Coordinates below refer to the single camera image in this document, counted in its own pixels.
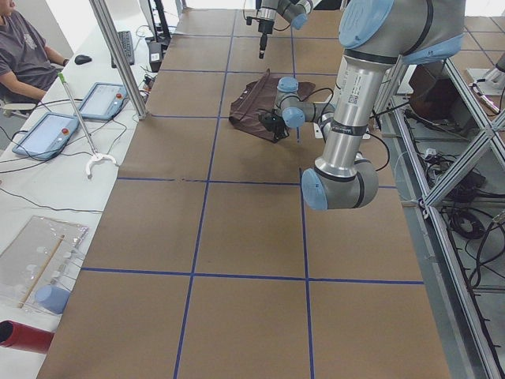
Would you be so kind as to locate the red cylinder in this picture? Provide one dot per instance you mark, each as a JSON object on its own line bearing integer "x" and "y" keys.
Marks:
{"x": 25, "y": 337}

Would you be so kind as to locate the near blue teach pendant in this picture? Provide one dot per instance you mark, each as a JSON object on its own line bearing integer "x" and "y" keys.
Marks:
{"x": 47, "y": 138}

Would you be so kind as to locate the seated person grey shirt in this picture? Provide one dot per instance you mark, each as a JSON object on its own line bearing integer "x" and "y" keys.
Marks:
{"x": 28, "y": 64}

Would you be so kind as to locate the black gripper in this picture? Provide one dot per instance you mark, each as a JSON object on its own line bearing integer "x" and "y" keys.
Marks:
{"x": 277, "y": 127}
{"x": 264, "y": 28}

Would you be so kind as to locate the blue plastic cap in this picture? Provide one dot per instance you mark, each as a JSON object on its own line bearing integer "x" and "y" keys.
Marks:
{"x": 52, "y": 298}

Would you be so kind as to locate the far blue teach pendant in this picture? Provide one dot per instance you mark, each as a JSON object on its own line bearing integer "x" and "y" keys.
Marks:
{"x": 103, "y": 102}

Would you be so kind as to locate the black keyboard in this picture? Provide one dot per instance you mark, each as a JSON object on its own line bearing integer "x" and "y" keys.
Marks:
{"x": 126, "y": 42}

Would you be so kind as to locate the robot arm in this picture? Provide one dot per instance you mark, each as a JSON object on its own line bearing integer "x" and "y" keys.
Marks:
{"x": 374, "y": 35}
{"x": 295, "y": 13}

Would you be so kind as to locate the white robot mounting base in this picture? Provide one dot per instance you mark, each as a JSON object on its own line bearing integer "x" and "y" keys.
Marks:
{"x": 326, "y": 126}

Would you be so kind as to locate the black computer mouse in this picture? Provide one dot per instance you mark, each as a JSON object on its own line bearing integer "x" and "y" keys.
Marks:
{"x": 82, "y": 59}

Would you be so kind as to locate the blue teach pendant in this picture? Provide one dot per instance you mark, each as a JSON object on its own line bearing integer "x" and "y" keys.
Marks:
{"x": 103, "y": 102}
{"x": 47, "y": 138}

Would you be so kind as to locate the aluminium frame rack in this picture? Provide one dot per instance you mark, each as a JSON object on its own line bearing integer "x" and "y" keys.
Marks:
{"x": 446, "y": 125}

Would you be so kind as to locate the white reacher grabber stick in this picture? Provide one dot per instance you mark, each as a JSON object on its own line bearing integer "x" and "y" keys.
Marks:
{"x": 96, "y": 155}

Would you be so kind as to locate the clear plastic bag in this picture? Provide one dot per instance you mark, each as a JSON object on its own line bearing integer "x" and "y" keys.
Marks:
{"x": 45, "y": 252}

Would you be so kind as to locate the dark brown t-shirt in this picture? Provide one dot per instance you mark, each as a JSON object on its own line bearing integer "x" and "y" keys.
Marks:
{"x": 275, "y": 94}

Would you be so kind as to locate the aluminium frame post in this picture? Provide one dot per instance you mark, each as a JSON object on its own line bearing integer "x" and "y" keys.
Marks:
{"x": 109, "y": 32}

